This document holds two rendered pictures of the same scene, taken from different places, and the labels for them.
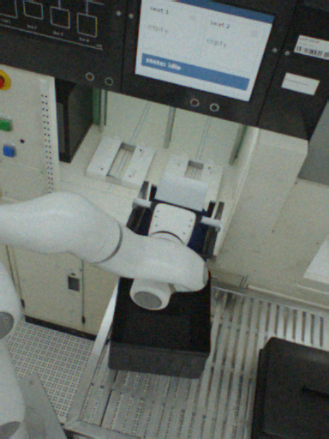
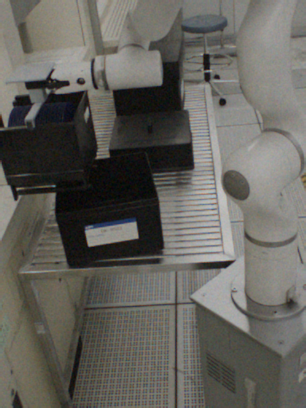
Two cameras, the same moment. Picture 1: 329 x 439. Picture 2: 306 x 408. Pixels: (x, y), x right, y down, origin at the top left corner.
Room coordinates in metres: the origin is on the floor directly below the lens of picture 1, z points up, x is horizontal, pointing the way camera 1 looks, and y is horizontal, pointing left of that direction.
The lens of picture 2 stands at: (0.58, 1.25, 1.67)
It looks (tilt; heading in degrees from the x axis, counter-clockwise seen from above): 33 degrees down; 271
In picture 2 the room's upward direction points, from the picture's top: 7 degrees counter-clockwise
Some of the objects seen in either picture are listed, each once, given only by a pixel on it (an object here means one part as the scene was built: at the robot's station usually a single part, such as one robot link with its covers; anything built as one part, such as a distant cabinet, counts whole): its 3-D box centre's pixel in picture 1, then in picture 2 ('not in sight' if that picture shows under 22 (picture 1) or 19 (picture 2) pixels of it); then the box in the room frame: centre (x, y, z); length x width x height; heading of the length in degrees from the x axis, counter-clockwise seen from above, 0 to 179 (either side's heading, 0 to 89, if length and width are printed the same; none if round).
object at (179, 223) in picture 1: (170, 228); (77, 76); (0.74, -0.02, 1.25); 0.11 x 0.10 x 0.07; 174
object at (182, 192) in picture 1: (172, 231); (47, 130); (0.85, -0.03, 1.11); 0.24 x 0.20 x 0.32; 84
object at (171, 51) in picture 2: not in sight; (149, 81); (0.56, -0.92, 0.89); 0.29 x 0.29 x 0.25; 81
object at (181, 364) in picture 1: (160, 318); (108, 205); (0.73, -0.04, 0.85); 0.28 x 0.28 x 0.17; 4
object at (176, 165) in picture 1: (191, 179); not in sight; (1.30, -0.07, 0.89); 0.22 x 0.21 x 0.04; 175
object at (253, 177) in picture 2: not in sight; (262, 192); (0.36, 0.32, 1.07); 0.19 x 0.12 x 0.24; 41
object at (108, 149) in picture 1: (122, 161); not in sight; (1.33, 0.20, 0.89); 0.22 x 0.21 x 0.04; 175
